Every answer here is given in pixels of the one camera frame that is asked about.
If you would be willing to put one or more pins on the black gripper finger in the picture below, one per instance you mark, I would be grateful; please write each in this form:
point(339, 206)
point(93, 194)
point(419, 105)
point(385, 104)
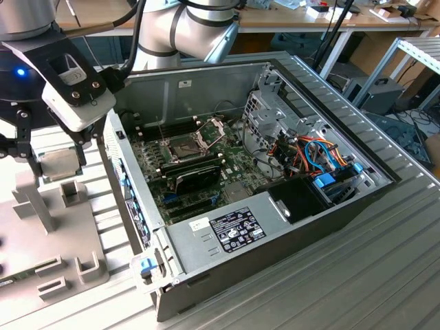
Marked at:
point(82, 141)
point(24, 137)

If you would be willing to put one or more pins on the silver CPU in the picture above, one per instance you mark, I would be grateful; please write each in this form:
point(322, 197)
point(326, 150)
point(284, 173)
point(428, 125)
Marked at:
point(60, 163)

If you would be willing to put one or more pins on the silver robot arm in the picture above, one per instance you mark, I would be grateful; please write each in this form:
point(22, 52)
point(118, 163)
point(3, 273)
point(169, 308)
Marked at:
point(161, 31)

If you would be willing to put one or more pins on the CPU socket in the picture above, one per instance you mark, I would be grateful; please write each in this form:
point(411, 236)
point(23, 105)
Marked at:
point(180, 148)

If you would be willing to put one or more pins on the black RAM slots white clips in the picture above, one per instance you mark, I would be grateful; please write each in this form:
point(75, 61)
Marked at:
point(178, 127)

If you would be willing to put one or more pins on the grey parts rack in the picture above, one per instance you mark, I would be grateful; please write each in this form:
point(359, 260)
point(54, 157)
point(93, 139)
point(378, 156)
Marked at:
point(51, 247)

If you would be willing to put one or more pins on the black graphics card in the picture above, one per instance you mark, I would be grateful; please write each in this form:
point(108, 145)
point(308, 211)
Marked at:
point(199, 178)

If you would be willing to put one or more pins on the black expansion slots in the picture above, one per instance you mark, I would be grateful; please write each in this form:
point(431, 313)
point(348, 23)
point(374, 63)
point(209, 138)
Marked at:
point(192, 209)

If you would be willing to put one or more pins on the green RAM stick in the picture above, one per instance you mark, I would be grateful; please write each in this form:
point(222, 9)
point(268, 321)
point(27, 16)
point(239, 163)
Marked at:
point(20, 276)

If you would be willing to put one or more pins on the blue case latch clip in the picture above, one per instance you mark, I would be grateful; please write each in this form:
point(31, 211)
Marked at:
point(146, 266)

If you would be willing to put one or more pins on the small white sticker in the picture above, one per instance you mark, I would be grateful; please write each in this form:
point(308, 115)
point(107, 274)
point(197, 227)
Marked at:
point(199, 224)

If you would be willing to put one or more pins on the grey power supply unit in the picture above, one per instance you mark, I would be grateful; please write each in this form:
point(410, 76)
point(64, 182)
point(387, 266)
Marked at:
point(192, 247)

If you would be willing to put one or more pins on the green motherboard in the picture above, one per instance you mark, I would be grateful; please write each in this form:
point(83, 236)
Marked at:
point(237, 165)

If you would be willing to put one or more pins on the grey chipset heat sink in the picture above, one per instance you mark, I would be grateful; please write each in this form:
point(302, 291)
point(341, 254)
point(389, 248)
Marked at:
point(236, 192)

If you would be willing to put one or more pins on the black rating label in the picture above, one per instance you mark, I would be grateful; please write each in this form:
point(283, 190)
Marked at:
point(237, 228)

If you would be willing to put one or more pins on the silver metal drive cage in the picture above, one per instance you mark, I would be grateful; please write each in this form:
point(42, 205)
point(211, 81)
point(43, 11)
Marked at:
point(271, 115)

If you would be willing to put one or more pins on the black plastic drive housing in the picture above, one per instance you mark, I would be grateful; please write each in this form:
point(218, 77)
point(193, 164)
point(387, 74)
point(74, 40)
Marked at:
point(299, 199)

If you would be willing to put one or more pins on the open black PC case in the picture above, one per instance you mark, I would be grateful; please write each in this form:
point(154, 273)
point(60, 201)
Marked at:
point(275, 264)

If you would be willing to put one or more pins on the long wooden desk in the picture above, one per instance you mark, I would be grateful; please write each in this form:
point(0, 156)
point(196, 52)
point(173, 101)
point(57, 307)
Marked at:
point(292, 22)

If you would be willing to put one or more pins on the blue disk carrier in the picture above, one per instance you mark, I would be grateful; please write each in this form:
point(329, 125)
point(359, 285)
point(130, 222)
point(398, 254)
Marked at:
point(324, 180)

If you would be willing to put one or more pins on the white and red box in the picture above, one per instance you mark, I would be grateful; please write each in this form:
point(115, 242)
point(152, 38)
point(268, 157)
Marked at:
point(318, 13)

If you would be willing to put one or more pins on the black tripod legs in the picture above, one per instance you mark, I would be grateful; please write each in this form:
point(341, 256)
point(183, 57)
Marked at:
point(343, 15)

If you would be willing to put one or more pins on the brown cardboard sheet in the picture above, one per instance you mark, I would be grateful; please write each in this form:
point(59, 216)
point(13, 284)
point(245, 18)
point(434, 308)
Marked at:
point(374, 55)

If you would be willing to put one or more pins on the dark floor panel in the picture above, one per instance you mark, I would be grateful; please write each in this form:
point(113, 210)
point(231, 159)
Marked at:
point(405, 132)

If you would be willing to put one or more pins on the small open cardboard box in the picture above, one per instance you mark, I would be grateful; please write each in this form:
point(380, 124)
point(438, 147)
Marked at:
point(385, 13)

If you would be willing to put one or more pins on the brown floor cardboard box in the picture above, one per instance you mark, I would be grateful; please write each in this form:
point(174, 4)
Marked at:
point(434, 151)

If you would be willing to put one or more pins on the large cardboard box flaps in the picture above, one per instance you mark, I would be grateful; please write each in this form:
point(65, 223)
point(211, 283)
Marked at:
point(428, 10)

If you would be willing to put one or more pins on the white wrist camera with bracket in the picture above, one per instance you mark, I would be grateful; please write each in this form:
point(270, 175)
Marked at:
point(79, 113)

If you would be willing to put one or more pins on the aluminium profile frame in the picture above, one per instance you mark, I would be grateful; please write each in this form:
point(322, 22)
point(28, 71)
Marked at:
point(423, 51)

